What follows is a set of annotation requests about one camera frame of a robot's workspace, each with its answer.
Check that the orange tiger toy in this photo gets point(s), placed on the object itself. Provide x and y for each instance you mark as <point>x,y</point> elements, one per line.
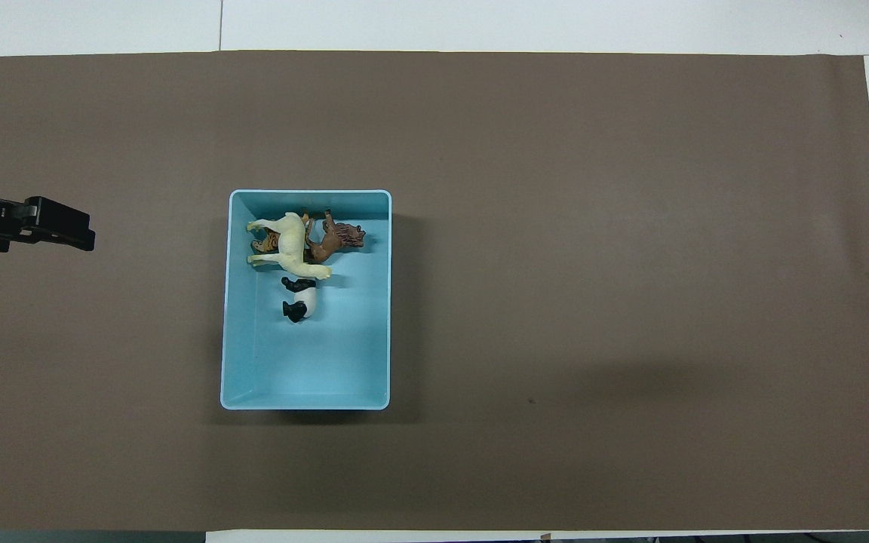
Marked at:
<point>268,241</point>

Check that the cream horse toy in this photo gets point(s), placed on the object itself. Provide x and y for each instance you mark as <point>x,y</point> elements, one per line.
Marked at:
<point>293,241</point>

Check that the black white panda toy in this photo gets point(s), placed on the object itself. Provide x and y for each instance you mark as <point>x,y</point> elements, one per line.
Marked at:
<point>304,300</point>

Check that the brown lion toy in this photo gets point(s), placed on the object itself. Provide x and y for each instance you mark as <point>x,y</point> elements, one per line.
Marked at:
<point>340,237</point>

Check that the light blue storage box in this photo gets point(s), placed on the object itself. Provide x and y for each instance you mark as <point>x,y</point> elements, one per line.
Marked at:
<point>306,362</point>

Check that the brown table mat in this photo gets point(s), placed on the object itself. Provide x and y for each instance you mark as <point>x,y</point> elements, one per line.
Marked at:
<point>631,302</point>

